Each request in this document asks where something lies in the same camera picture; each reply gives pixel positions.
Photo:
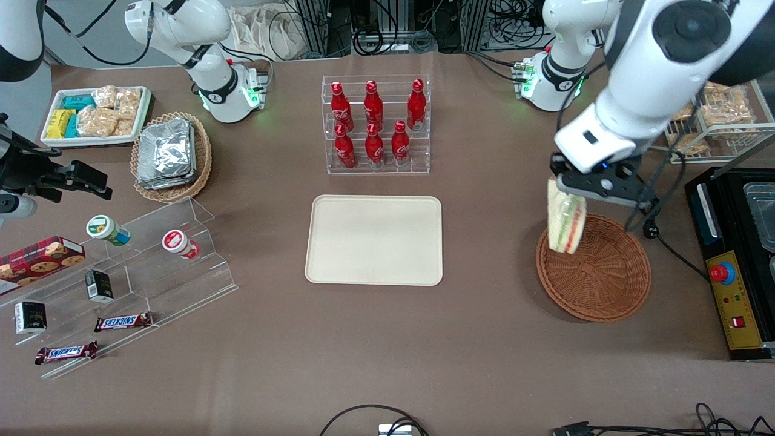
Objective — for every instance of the red cola bottle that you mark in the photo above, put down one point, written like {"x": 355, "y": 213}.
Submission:
{"x": 345, "y": 151}
{"x": 341, "y": 109}
{"x": 373, "y": 106}
{"x": 375, "y": 148}
{"x": 400, "y": 145}
{"x": 416, "y": 106}

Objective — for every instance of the silver metal device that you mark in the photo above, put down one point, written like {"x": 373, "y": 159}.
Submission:
{"x": 395, "y": 430}

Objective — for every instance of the clear plastic container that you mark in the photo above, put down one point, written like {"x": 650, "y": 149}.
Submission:
{"x": 763, "y": 212}

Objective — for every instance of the silver foil packet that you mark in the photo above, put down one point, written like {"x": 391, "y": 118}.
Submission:
{"x": 192, "y": 169}
{"x": 164, "y": 148}

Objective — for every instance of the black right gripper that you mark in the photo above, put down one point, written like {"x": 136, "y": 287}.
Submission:
{"x": 31, "y": 171}

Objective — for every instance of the round brown wicker basket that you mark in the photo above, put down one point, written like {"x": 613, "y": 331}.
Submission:
{"x": 596, "y": 281}

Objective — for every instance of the tan oval wicker basket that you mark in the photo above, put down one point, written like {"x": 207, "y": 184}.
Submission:
{"x": 203, "y": 163}

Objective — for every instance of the green lidded cup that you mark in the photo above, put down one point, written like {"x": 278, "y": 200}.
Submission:
{"x": 106, "y": 229}

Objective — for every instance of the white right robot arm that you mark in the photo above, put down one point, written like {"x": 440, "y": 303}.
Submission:
{"x": 212, "y": 85}

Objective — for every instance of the bagged fried snack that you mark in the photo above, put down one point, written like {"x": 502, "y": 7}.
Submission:
{"x": 726, "y": 106}
{"x": 690, "y": 145}
{"x": 685, "y": 112}

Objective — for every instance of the white rectangular snack tray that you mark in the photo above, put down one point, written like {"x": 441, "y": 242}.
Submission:
{"x": 91, "y": 142}

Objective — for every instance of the clear acrylic bottle rack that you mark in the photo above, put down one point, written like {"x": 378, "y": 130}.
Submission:
{"x": 419, "y": 171}

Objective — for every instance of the brown snickers bar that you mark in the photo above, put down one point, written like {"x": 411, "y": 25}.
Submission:
{"x": 124, "y": 322}
{"x": 66, "y": 352}

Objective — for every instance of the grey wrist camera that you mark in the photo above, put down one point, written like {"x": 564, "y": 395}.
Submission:
{"x": 17, "y": 206}
{"x": 614, "y": 189}

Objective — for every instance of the red emergency stop button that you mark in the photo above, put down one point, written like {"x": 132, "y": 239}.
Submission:
{"x": 722, "y": 273}

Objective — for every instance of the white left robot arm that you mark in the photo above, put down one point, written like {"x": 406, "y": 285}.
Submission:
{"x": 654, "y": 60}

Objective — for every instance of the teal snack pack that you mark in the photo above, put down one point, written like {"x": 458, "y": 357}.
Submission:
{"x": 77, "y": 102}
{"x": 72, "y": 127}

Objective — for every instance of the clear acrylic stepped shelf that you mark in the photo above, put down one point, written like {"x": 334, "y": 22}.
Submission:
{"x": 181, "y": 284}

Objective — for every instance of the triangle sandwich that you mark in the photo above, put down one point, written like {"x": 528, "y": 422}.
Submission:
{"x": 566, "y": 227}

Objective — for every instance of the red lidded cup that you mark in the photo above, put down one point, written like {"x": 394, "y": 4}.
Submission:
{"x": 177, "y": 242}

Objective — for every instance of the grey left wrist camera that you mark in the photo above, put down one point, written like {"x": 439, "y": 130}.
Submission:
{"x": 614, "y": 189}

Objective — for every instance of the beige plastic tray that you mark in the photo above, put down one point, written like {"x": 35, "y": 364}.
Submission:
{"x": 363, "y": 242}

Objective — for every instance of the red cookie box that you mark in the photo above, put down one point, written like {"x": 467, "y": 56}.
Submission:
{"x": 36, "y": 260}

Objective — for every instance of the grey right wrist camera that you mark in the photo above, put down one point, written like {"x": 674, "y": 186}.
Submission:
{"x": 17, "y": 206}

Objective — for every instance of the yellow snack pack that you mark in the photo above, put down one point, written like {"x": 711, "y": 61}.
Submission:
{"x": 59, "y": 123}

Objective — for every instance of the clear bag of puffed snacks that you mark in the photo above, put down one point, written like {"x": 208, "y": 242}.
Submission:
{"x": 129, "y": 102}
{"x": 97, "y": 122}
{"x": 125, "y": 126}
{"x": 104, "y": 95}

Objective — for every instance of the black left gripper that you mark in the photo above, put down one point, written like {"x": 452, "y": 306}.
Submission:
{"x": 557, "y": 164}

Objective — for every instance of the small black box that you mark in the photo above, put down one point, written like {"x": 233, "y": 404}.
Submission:
{"x": 98, "y": 286}

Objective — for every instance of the cream cloth bag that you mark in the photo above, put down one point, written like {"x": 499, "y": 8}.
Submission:
{"x": 266, "y": 30}

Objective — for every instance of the black machine with yellow panel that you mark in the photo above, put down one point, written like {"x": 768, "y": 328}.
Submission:
{"x": 745, "y": 290}

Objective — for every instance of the black and white box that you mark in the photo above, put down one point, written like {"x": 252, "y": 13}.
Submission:
{"x": 30, "y": 318}

